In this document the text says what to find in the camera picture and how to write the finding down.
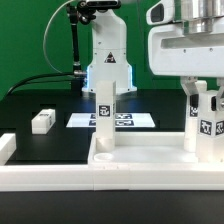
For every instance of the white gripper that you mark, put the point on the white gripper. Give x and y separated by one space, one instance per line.
202 55

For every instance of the white desk top panel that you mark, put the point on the white desk top panel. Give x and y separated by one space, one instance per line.
143 147

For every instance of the fiducial marker sheet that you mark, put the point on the fiducial marker sheet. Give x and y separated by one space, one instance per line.
121 120

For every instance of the white U-shaped fence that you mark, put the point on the white U-shaped fence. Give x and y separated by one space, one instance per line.
105 176

